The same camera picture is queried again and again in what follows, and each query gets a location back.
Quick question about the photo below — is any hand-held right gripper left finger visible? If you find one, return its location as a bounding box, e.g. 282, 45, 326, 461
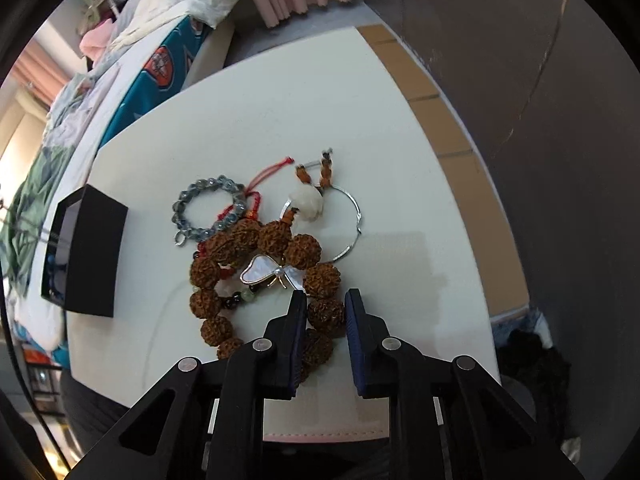
64, 289, 308, 480

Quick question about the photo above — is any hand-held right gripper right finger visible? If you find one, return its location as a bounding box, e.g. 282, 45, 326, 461
344, 288, 586, 480

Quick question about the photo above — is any brown rudraksha bead bracelet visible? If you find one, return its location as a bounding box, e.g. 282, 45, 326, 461
189, 218, 347, 385

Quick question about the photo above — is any black jewelry box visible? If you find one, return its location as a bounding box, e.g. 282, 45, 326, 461
40, 184, 129, 318

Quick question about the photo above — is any white butterfly pendant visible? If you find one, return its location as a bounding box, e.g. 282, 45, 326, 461
239, 254, 306, 291

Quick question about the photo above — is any silver hoop with white charm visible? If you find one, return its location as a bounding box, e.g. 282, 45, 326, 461
280, 148, 363, 262

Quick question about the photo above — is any black cloth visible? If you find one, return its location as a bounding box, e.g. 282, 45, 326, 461
492, 327, 572, 441

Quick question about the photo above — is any bed with printed bedding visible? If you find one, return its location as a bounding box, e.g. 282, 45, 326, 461
0, 0, 246, 361

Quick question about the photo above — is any red cord bracelet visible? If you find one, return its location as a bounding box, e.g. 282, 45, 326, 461
197, 156, 296, 281

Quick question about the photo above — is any thin silver chain necklace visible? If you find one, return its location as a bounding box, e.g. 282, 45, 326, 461
142, 280, 201, 396

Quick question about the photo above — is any grey glass bead bracelet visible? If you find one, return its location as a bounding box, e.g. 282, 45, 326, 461
171, 174, 249, 247

